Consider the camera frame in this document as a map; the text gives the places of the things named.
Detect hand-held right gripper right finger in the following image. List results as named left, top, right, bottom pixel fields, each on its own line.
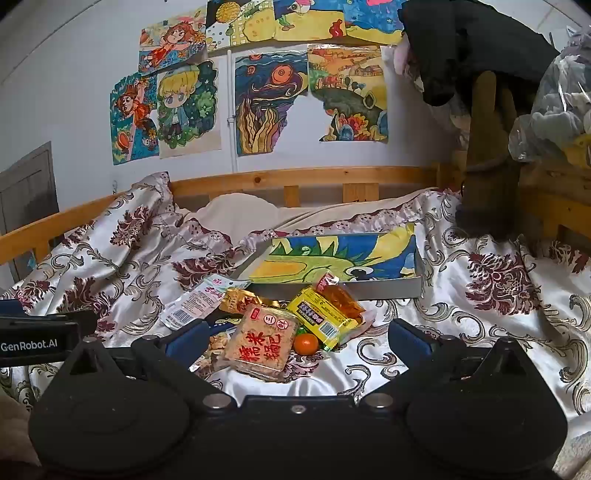
left=359, top=318, right=541, bottom=411

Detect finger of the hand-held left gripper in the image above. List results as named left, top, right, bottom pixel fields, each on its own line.
left=55, top=309, right=99, bottom=342

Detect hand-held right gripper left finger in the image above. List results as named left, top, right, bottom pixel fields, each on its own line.
left=58, top=320, right=236, bottom=411

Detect clear nut snack packet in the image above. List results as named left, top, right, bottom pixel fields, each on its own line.
left=188, top=330, right=236, bottom=374

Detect white snack packet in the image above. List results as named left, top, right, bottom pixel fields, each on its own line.
left=159, top=273, right=234, bottom=330

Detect gold snack packet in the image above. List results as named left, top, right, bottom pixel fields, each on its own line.
left=218, top=286, right=254, bottom=315

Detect clear rice cake packet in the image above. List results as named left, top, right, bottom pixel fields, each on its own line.
left=223, top=302, right=298, bottom=381

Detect clear orange snack packet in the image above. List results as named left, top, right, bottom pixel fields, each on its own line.
left=314, top=272, right=366, bottom=324

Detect yellow snack packet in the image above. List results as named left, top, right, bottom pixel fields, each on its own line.
left=286, top=285, right=377, bottom=352

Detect round orange candy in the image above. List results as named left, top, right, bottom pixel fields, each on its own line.
left=294, top=333, right=320, bottom=356

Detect grey box with painted lining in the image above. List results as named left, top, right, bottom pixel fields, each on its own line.
left=229, top=223, right=423, bottom=301

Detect floral satin blanket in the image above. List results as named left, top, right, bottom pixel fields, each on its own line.
left=0, top=172, right=591, bottom=462

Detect grey door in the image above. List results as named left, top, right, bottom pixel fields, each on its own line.
left=0, top=141, right=60, bottom=278

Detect cream pillow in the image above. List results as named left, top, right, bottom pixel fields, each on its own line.
left=175, top=187, right=439, bottom=232

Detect brown hanging trousers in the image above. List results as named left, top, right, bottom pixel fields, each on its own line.
left=455, top=69, right=532, bottom=241

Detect patterned hanging cloth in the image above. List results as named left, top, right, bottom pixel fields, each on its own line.
left=431, top=98, right=472, bottom=139

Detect clear plastic bag of clothes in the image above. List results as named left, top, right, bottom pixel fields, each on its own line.
left=508, top=28, right=591, bottom=168

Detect black hanging garment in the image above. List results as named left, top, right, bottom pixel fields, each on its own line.
left=398, top=0, right=561, bottom=108

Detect wooden bunk frame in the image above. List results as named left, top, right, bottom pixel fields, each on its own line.
left=434, top=157, right=591, bottom=259

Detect white wall pipe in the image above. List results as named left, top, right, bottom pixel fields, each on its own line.
left=225, top=50, right=238, bottom=175

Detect blonde figure wall drawing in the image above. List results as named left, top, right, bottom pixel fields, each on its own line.
left=156, top=59, right=223, bottom=160

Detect swirl seaweed wall drawing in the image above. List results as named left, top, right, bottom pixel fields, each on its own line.
left=234, top=50, right=309, bottom=157

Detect torn landscape wall drawing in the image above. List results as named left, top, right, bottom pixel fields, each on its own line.
left=307, top=44, right=389, bottom=144

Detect red-haired girl wall drawing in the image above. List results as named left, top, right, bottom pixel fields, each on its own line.
left=139, top=8, right=207, bottom=73

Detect blue and yellow wall drawing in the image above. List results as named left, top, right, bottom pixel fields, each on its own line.
left=344, top=0, right=408, bottom=46

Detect yellow house wall drawing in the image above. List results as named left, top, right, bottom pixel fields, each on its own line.
left=204, top=0, right=278, bottom=52

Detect yellow ground wall drawing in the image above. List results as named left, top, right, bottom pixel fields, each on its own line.
left=272, top=0, right=348, bottom=43

